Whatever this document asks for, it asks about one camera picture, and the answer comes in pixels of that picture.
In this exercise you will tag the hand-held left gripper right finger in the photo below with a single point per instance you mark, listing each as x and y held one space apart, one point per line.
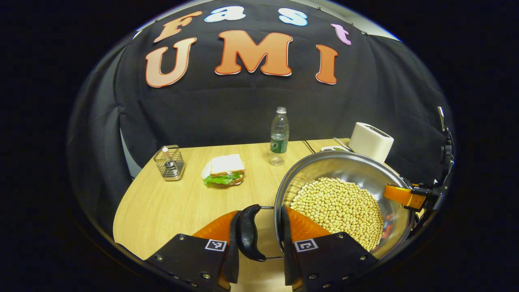
324 263

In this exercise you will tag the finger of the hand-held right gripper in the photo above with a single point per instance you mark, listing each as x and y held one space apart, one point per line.
401 195

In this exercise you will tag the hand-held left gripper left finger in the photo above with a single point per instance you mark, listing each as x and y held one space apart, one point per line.
190 259

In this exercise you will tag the pile of yellow soybeans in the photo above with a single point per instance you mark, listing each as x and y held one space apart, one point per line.
340 207

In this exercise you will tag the stainless steel pot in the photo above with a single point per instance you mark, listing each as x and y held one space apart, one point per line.
344 164

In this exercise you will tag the white toaster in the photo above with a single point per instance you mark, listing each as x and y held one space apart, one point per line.
371 142

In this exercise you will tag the white divided dish of beans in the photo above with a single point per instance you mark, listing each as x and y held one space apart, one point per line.
334 149

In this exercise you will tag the sandwich on white plate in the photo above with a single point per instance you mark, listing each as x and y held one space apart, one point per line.
225 166

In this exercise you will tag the clear plastic water bottle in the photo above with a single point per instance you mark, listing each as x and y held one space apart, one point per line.
279 138

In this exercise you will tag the black backdrop cloth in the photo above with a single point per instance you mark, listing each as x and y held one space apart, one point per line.
223 109

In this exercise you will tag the row of cloth clips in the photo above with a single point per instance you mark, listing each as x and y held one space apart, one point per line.
362 33

